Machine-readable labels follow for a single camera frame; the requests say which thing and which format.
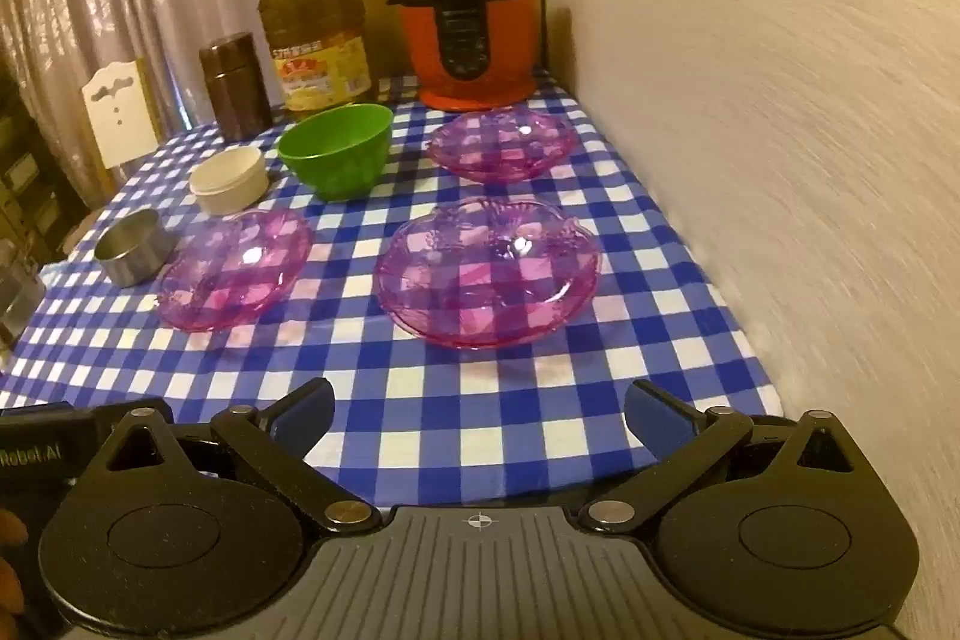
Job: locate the person's left hand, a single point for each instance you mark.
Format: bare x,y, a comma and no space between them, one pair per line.
9,529

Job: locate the brown metal canister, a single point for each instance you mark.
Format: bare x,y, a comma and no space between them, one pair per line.
236,93

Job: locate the purple glass plate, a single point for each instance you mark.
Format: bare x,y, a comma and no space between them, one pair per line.
232,272
502,149

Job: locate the blue checkered tablecloth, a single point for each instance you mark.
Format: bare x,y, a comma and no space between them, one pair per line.
375,370

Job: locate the white wooden chair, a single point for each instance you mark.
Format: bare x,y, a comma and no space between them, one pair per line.
120,108

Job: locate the small steel bowl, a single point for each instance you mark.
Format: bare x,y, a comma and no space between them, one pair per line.
135,257

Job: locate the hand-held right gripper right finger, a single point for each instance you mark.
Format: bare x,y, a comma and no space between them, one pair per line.
658,416

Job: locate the dark slatted rack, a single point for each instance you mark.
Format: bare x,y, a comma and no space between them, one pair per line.
30,175

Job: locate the pink heart-shaped plastic dish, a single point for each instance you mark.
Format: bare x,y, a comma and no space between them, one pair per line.
487,280

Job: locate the red electric pressure cooker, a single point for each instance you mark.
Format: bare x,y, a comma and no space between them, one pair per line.
420,48

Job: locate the white bowl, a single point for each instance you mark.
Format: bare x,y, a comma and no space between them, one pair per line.
229,183

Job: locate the green plastic bowl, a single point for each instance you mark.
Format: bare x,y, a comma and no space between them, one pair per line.
337,160

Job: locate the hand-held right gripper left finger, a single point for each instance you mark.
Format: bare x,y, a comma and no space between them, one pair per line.
307,416

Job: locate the glass jar with metal clasp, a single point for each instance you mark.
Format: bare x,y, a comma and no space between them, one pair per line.
19,302

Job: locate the large cooking oil bottle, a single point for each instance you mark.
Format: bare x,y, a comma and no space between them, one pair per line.
315,33

